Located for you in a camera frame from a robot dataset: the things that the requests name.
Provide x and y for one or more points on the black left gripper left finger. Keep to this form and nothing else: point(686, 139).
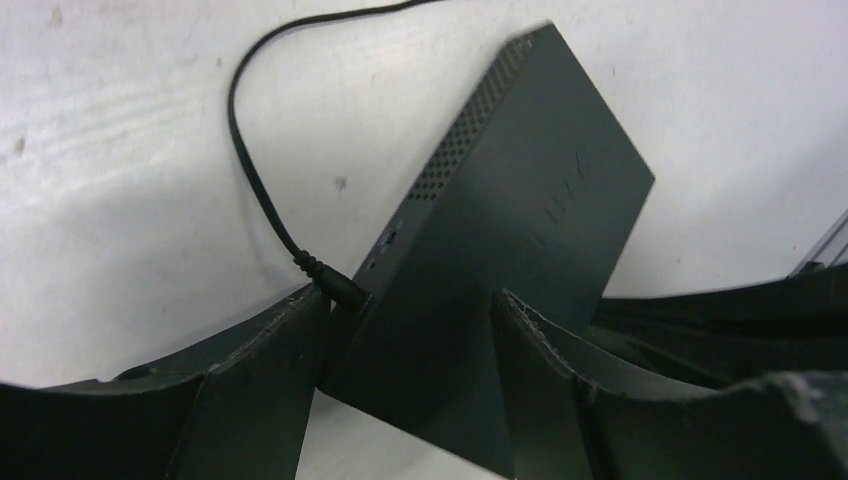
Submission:
point(232, 406)

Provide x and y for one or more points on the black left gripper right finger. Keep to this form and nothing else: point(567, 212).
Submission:
point(576, 411)

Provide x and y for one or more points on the black network switch box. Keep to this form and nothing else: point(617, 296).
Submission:
point(535, 188)

